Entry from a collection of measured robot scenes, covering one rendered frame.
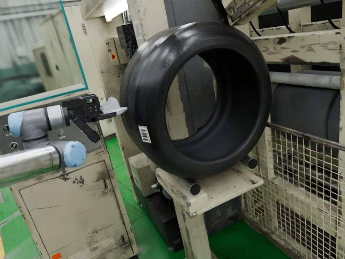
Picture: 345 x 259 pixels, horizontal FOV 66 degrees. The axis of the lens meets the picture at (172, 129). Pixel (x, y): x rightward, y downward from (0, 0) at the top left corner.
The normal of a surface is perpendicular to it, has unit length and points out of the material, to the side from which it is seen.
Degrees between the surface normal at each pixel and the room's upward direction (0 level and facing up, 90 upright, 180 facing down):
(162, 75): 83
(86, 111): 90
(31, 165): 85
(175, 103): 90
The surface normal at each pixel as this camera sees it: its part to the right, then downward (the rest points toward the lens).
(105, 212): 0.41, 0.25
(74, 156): 0.88, 0.00
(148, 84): -0.35, -0.01
